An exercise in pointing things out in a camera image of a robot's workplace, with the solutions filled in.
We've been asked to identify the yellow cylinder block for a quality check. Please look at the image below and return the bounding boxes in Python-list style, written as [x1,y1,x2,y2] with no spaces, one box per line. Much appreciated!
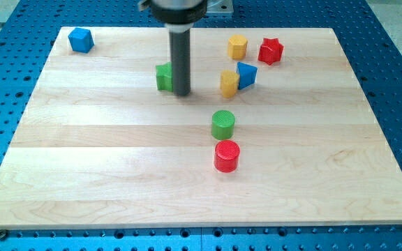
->
[220,70,239,98]

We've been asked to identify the red cylinder block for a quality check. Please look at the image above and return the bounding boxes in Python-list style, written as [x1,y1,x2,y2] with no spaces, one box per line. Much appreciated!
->
[214,140,240,173]

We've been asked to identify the yellow hexagon block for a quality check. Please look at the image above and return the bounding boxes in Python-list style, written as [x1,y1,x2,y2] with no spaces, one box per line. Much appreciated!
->
[228,34,248,59]

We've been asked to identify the green cylinder block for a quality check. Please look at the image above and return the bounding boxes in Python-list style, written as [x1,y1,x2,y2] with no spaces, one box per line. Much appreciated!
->
[211,110,235,140]

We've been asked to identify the blue triangle block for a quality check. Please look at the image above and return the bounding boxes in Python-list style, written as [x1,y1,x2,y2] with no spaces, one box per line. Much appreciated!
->
[236,62,258,90]

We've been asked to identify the grey metal mounting plate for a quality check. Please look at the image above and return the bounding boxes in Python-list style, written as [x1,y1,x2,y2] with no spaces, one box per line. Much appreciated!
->
[207,0,234,15]

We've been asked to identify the red star block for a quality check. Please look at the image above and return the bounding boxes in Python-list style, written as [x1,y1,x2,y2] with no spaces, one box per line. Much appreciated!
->
[258,38,284,66]

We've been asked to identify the green star block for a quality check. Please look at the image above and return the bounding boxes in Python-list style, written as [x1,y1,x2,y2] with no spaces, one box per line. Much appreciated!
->
[155,62,173,92]

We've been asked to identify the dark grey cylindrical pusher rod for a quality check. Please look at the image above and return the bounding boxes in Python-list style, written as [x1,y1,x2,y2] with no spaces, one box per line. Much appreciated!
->
[169,31,191,96]

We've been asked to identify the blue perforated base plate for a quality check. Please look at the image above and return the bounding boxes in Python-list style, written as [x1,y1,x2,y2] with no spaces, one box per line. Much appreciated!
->
[0,1,402,250]

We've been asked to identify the light wooden board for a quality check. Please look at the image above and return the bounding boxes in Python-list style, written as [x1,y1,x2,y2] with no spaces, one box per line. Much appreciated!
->
[0,26,402,229]

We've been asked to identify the blue cube block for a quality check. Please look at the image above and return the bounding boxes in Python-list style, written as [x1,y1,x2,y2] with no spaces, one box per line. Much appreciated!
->
[68,27,94,53]

